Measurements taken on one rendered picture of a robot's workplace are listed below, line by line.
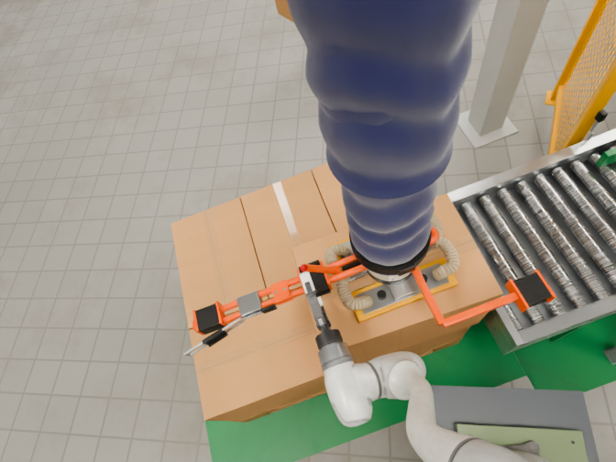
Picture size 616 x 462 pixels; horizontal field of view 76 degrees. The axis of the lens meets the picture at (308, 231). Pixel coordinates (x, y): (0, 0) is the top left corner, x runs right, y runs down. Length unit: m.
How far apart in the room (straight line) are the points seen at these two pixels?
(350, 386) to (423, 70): 0.81
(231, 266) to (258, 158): 1.20
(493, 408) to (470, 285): 0.40
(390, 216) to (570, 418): 0.98
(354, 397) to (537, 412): 0.66
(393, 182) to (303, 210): 1.30
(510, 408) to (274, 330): 0.93
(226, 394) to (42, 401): 1.49
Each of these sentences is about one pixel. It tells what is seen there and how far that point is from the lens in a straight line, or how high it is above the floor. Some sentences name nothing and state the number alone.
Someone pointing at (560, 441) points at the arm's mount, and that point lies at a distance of 1.52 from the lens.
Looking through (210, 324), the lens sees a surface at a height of 1.10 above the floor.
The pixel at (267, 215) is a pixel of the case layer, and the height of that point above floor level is 0.54.
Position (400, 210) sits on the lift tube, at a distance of 0.81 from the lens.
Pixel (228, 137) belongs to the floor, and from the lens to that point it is 3.16.
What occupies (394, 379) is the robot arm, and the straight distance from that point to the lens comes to 1.12.
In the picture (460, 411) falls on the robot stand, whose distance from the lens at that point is 1.49.
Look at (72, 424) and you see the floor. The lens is 2.87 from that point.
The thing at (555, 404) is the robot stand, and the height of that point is 0.75.
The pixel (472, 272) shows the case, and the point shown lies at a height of 0.94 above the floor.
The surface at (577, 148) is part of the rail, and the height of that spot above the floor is 0.60.
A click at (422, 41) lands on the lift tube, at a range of 0.49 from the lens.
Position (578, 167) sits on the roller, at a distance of 2.19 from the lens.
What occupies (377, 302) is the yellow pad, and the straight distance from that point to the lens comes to 1.30.
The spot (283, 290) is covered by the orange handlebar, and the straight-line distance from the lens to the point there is 1.22.
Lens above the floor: 2.22
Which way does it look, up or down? 62 degrees down
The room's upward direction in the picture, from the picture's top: 24 degrees counter-clockwise
